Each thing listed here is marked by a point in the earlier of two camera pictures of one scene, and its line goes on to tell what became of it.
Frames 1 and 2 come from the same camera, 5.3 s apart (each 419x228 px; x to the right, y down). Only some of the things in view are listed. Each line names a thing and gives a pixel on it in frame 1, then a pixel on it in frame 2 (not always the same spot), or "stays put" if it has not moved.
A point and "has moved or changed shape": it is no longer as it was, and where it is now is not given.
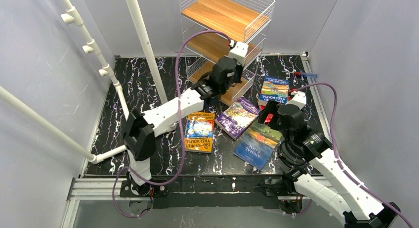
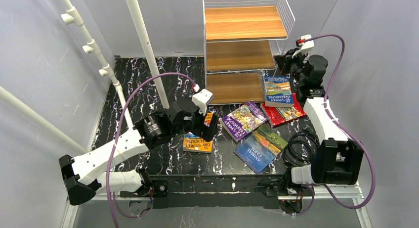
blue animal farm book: (258, 145) has moved or changed shape
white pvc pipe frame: (75, 18) stays put
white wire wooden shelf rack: (211, 20) has moved or changed shape
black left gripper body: (238, 73) to (199, 122)
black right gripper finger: (267, 115) to (280, 60)
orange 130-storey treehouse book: (198, 136) stays put
